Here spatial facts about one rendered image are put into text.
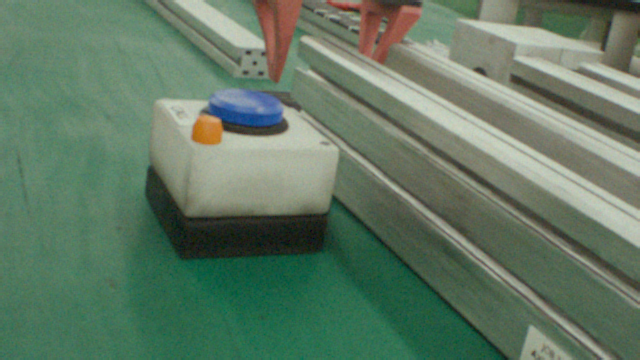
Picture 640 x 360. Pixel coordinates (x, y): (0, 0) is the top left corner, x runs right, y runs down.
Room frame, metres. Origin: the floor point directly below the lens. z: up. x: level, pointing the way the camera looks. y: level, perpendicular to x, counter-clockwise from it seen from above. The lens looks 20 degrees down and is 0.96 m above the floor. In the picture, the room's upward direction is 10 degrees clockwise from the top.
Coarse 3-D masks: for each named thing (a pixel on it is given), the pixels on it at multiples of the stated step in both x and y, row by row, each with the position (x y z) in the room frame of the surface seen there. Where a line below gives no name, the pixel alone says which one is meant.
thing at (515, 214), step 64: (320, 64) 0.51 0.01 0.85; (448, 64) 0.54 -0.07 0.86; (320, 128) 0.52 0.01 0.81; (384, 128) 0.43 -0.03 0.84; (448, 128) 0.38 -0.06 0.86; (512, 128) 0.45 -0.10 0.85; (576, 128) 0.42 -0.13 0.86; (384, 192) 0.42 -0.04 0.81; (448, 192) 0.37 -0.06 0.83; (512, 192) 0.33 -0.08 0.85; (576, 192) 0.31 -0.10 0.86; (448, 256) 0.36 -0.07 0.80; (512, 256) 0.32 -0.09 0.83; (576, 256) 0.30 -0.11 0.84; (512, 320) 0.31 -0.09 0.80; (576, 320) 0.28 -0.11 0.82
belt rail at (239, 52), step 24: (144, 0) 1.08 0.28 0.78; (168, 0) 0.97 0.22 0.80; (192, 0) 0.97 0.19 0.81; (192, 24) 0.87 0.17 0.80; (216, 24) 0.84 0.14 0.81; (216, 48) 0.81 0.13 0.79; (240, 48) 0.74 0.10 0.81; (264, 48) 0.75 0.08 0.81; (240, 72) 0.74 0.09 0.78; (264, 72) 0.75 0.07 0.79
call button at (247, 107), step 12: (216, 96) 0.40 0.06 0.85; (228, 96) 0.40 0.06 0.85; (240, 96) 0.40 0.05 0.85; (252, 96) 0.41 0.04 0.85; (264, 96) 0.41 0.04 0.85; (216, 108) 0.39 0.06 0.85; (228, 108) 0.39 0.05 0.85; (240, 108) 0.39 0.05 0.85; (252, 108) 0.39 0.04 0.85; (264, 108) 0.39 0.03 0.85; (276, 108) 0.40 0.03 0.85; (228, 120) 0.39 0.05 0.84; (240, 120) 0.39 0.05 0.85; (252, 120) 0.39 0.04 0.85; (264, 120) 0.39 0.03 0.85; (276, 120) 0.40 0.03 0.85
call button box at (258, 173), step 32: (160, 128) 0.40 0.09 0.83; (224, 128) 0.38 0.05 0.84; (256, 128) 0.39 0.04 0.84; (288, 128) 0.41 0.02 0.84; (160, 160) 0.40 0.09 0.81; (192, 160) 0.35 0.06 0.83; (224, 160) 0.36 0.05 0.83; (256, 160) 0.37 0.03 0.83; (288, 160) 0.37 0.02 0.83; (320, 160) 0.38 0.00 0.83; (160, 192) 0.39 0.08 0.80; (192, 192) 0.35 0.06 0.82; (224, 192) 0.36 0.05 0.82; (256, 192) 0.37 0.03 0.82; (288, 192) 0.38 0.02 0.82; (320, 192) 0.38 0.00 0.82; (192, 224) 0.35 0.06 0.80; (224, 224) 0.36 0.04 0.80; (256, 224) 0.37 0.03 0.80; (288, 224) 0.38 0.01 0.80; (320, 224) 0.39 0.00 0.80; (192, 256) 0.35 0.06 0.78
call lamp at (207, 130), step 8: (200, 120) 0.36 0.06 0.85; (208, 120) 0.36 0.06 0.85; (216, 120) 0.36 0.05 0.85; (192, 128) 0.36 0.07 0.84; (200, 128) 0.36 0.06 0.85; (208, 128) 0.36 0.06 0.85; (216, 128) 0.36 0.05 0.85; (192, 136) 0.36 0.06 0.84; (200, 136) 0.36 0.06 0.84; (208, 136) 0.36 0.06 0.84; (216, 136) 0.36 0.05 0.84; (208, 144) 0.36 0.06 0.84; (216, 144) 0.36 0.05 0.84
